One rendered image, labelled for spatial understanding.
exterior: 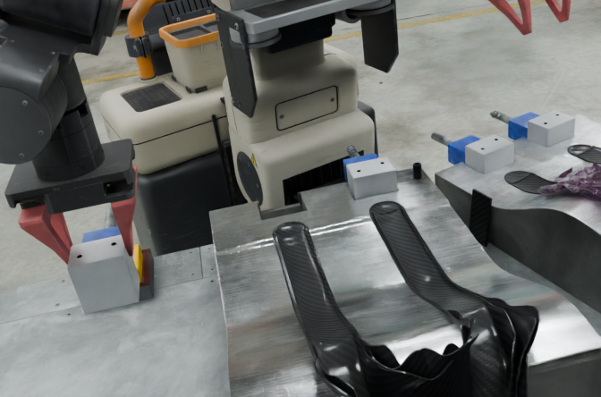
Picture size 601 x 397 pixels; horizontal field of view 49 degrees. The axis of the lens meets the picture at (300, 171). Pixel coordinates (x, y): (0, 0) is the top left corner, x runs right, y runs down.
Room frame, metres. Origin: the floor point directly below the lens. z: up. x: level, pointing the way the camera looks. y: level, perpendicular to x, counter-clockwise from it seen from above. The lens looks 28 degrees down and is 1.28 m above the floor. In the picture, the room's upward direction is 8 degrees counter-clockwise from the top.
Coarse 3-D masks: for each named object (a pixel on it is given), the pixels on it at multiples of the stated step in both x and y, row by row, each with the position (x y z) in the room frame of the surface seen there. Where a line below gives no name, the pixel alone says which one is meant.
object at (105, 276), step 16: (112, 224) 0.58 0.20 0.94; (96, 240) 0.54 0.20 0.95; (112, 240) 0.52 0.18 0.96; (80, 256) 0.50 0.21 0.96; (96, 256) 0.49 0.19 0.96; (112, 256) 0.49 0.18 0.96; (128, 256) 0.51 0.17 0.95; (80, 272) 0.48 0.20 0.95; (96, 272) 0.49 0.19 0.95; (112, 272) 0.49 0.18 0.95; (128, 272) 0.49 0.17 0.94; (80, 288) 0.48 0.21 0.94; (96, 288) 0.49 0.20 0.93; (112, 288) 0.49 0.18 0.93; (128, 288) 0.49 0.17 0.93; (80, 304) 0.48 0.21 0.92; (96, 304) 0.49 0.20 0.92; (112, 304) 0.49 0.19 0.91; (128, 304) 0.49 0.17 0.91
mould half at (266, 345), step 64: (320, 192) 0.67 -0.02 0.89; (256, 256) 0.57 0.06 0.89; (320, 256) 0.55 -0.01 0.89; (384, 256) 0.54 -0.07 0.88; (448, 256) 0.52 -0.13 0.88; (256, 320) 0.47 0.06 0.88; (384, 320) 0.40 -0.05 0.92; (448, 320) 0.38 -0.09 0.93; (576, 320) 0.36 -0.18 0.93; (256, 384) 0.34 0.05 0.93; (320, 384) 0.33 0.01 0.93; (576, 384) 0.32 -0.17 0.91
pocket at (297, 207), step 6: (300, 198) 0.67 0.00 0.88; (258, 204) 0.67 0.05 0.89; (294, 204) 0.68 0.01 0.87; (300, 204) 0.67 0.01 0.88; (258, 210) 0.67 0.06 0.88; (264, 210) 0.67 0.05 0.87; (270, 210) 0.67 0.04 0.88; (276, 210) 0.67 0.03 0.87; (282, 210) 0.67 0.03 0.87; (288, 210) 0.67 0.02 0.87; (294, 210) 0.67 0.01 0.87; (300, 210) 0.67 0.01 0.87; (306, 210) 0.65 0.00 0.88; (264, 216) 0.67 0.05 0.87; (270, 216) 0.67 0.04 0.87; (276, 216) 0.67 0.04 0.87
